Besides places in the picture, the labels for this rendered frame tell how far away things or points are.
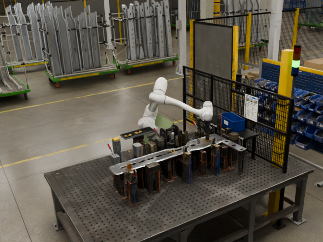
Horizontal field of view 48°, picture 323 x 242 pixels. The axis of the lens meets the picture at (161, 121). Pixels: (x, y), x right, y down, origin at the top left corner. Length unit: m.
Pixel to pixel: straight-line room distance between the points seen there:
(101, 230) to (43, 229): 1.48
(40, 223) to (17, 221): 0.31
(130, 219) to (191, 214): 0.56
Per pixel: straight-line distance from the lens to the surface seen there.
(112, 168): 3.60
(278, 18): 7.99
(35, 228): 4.72
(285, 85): 3.92
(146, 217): 3.40
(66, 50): 10.40
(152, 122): 4.45
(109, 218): 3.44
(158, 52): 11.95
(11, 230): 4.81
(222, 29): 6.04
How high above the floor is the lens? 2.72
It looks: 22 degrees down
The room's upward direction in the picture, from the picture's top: 2 degrees counter-clockwise
